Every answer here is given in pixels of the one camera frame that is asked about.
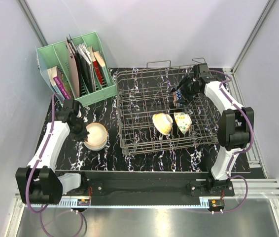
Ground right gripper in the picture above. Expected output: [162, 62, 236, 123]
[169, 75, 201, 106]

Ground blue zigzag pattern bowl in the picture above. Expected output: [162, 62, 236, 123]
[173, 89, 186, 108]

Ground white bowl black stripes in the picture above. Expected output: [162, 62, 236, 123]
[84, 122, 107, 147]

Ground plain white bowl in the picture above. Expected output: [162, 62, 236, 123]
[84, 134, 107, 151]

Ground grey wire dish rack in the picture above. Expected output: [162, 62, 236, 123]
[116, 65, 220, 155]

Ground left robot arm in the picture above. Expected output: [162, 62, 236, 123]
[15, 99, 89, 205]

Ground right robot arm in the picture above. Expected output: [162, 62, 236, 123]
[170, 63, 254, 196]

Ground green floral bowl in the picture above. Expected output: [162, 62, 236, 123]
[174, 112, 192, 135]

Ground yellow checked bowl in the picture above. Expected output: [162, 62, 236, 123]
[152, 113, 173, 136]

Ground red book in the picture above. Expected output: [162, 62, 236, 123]
[90, 51, 108, 85]

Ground pink folder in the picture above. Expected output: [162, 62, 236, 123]
[65, 37, 80, 99]

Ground green file organizer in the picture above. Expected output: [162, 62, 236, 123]
[36, 32, 117, 106]

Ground white papers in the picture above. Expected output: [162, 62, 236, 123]
[77, 44, 92, 64]

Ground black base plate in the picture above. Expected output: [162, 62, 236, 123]
[60, 170, 236, 207]

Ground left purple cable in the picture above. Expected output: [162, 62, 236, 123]
[22, 93, 85, 237]

